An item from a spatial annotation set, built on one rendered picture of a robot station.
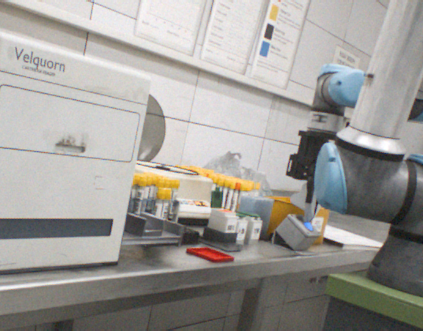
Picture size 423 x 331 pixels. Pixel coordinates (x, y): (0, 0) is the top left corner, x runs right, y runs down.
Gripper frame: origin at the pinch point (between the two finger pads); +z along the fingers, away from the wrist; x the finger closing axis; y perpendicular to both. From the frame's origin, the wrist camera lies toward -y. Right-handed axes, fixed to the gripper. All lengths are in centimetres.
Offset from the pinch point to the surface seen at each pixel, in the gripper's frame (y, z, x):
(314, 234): -1.7, 3.4, 0.2
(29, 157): 2, -7, 82
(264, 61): 65, -46, -69
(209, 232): 9.9, 5.8, 25.8
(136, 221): 6, 2, 55
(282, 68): 65, -47, -85
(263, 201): 12.4, -1.1, 1.6
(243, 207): 15.0, 1.2, 6.0
